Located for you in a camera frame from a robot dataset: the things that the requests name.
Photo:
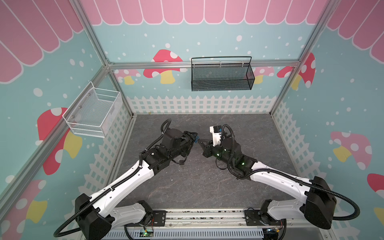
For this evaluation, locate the black mesh wall basket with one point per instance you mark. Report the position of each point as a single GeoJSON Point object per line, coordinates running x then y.
{"type": "Point", "coordinates": [222, 74]}

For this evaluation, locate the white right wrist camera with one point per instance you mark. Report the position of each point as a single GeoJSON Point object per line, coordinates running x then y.
{"type": "Point", "coordinates": [216, 132]}

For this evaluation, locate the white wire wall basket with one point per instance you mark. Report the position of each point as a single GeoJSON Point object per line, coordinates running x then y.
{"type": "Point", "coordinates": [93, 112]}

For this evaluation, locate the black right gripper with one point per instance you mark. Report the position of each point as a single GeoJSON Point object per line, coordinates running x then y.
{"type": "Point", "coordinates": [208, 147]}

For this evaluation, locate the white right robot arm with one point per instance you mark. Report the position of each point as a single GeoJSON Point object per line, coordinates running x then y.
{"type": "Point", "coordinates": [312, 200]}

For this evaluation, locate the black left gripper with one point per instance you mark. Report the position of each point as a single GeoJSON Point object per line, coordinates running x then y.
{"type": "Point", "coordinates": [190, 139]}

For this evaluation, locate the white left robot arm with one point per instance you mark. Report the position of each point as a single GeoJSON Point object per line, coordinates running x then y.
{"type": "Point", "coordinates": [96, 214]}

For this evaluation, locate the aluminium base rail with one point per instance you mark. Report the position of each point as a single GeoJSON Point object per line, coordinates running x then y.
{"type": "Point", "coordinates": [218, 224]}

